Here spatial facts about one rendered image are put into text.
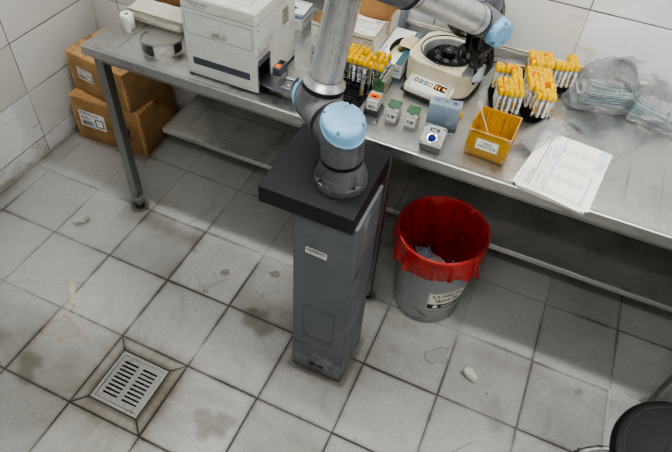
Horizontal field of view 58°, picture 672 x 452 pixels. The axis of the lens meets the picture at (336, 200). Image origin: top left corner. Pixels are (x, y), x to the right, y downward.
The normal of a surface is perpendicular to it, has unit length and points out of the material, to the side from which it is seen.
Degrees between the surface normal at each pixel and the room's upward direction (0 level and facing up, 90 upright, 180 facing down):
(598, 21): 90
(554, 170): 0
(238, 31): 90
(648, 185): 0
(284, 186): 3
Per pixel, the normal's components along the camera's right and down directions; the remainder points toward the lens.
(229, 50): -0.41, 0.64
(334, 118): 0.09, -0.56
